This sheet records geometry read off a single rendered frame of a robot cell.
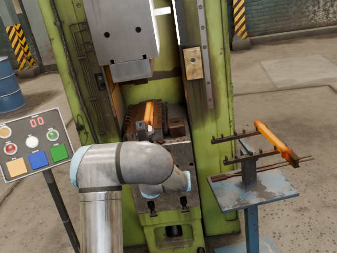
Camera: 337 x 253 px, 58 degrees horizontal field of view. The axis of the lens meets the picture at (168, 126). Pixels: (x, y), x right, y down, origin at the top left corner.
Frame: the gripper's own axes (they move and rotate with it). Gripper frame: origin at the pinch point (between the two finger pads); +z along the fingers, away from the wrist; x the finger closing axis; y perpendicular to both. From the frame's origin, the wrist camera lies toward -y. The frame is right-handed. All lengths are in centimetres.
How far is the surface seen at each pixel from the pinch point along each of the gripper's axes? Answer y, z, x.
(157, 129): 4.7, 2.9, 5.1
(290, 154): 8, -33, 63
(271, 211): 102, 34, 76
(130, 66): -31.7, 3.2, -2.3
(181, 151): 16.5, -3.2, 16.1
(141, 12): -55, 3, 8
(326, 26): 86, 557, 363
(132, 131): 4.6, 4.5, -8.8
